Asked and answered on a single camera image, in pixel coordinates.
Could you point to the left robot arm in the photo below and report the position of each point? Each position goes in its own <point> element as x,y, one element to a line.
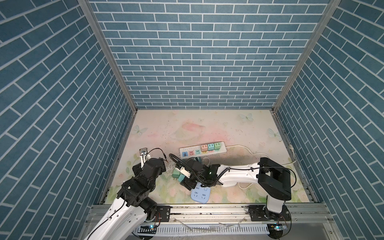
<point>132,206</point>

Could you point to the teal plug adapter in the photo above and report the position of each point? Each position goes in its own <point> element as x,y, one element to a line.
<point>211,147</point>
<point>181,178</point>

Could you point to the green plug adapter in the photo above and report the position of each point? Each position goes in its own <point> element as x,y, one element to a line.
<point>176,174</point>
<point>217,146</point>

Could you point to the blue square power socket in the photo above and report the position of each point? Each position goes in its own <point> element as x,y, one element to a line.
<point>200,194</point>

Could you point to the white long power strip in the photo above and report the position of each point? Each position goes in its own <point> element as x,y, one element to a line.
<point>195,151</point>

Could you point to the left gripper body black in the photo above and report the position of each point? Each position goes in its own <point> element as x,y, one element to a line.
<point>138,169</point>

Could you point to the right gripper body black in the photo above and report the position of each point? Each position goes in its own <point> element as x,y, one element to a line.
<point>190,181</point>

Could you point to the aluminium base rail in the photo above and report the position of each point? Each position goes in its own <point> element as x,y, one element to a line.
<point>308,221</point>

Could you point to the pink plug adapter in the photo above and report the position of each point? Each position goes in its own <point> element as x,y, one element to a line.
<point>204,148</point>

